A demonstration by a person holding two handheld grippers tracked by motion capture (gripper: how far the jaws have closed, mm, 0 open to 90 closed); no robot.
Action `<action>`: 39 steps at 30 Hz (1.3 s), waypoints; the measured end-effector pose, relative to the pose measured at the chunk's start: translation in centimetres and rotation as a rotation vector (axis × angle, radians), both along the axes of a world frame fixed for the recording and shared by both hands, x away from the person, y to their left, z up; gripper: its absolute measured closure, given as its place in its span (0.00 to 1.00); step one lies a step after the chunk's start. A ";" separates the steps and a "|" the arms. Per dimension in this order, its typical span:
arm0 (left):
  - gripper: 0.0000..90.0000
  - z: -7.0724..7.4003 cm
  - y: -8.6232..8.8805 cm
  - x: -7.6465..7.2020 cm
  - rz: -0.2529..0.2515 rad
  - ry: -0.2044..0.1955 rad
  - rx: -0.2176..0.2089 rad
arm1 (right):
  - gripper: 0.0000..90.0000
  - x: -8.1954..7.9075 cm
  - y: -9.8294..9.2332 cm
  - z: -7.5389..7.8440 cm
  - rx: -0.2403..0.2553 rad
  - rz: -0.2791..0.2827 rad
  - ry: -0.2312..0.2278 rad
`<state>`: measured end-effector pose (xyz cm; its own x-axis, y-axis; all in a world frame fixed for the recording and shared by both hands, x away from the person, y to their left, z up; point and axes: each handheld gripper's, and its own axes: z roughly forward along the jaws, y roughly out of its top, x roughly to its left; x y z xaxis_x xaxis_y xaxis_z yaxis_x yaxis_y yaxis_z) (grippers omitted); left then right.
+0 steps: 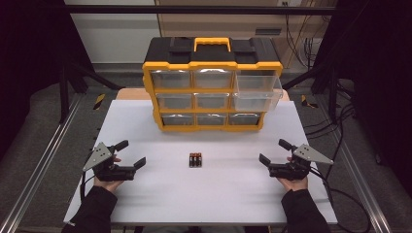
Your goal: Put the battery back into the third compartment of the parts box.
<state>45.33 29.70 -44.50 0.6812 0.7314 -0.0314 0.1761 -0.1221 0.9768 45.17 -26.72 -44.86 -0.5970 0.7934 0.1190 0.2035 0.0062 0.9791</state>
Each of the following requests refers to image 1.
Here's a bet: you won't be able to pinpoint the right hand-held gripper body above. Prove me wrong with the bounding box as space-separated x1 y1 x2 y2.
267 144 334 182

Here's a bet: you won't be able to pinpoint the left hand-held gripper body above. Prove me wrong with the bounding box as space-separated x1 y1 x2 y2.
82 141 137 183

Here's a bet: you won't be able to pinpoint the clear plastic drawer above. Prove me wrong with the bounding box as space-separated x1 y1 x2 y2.
232 70 284 113

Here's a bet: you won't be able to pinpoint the yellow black organizer cabinet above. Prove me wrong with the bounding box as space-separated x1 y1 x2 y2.
142 36 284 133

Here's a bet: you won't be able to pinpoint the person's left hand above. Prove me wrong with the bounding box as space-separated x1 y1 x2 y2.
93 156 125 194

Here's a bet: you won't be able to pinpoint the person's right hand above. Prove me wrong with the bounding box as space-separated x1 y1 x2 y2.
278 156 309 192

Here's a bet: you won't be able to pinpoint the yellow black hazard tape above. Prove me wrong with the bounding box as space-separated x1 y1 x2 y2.
92 93 107 111
300 94 319 110

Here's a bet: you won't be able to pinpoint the small wooden table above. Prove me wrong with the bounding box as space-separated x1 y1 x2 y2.
116 87 290 101

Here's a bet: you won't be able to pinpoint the black metal stand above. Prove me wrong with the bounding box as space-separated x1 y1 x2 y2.
281 61 341 124
57 61 125 124

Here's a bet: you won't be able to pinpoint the group of clear drawers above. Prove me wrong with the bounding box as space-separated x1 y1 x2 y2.
150 69 261 127

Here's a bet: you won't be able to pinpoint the black curtain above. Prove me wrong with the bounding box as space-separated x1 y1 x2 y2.
314 0 412 188
0 0 95 163

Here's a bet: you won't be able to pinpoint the left hand-held gripper cable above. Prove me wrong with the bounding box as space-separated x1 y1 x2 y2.
79 150 98 202

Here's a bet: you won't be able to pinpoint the hand-held gripper cable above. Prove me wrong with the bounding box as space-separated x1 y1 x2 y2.
309 166 372 233
79 150 98 202

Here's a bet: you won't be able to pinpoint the right hand-held gripper cable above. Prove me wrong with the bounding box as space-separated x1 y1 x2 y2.
309 166 372 233

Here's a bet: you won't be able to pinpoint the bundle of black floor cables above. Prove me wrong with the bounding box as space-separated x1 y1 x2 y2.
304 81 358 183

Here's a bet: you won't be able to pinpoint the aluminium floor rail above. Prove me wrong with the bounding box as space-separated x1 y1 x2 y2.
0 93 84 233
315 96 393 233

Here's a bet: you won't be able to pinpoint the hanging black wall cables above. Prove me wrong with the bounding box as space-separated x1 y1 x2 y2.
284 14 323 70

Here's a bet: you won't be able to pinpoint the yellow cabinet carry handle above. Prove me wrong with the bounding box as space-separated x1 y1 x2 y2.
193 37 232 52

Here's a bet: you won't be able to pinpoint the black overhead frame bar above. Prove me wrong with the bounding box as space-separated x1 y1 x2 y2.
62 4 338 16

